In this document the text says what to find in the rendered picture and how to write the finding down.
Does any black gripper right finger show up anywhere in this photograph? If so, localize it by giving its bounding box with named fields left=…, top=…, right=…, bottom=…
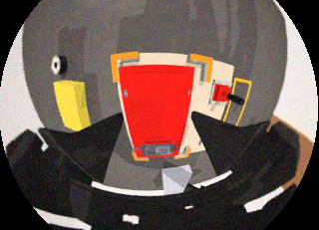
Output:
left=191, top=111, right=271, bottom=177

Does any yellow rectangular block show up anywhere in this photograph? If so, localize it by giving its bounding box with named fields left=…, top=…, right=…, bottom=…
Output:
left=53, top=80, right=91, bottom=130

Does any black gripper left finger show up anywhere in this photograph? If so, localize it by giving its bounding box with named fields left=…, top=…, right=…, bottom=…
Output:
left=39, top=112, right=124, bottom=183

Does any small black toy tyre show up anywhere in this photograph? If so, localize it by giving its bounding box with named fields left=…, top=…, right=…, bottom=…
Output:
left=51, top=55, right=68, bottom=75

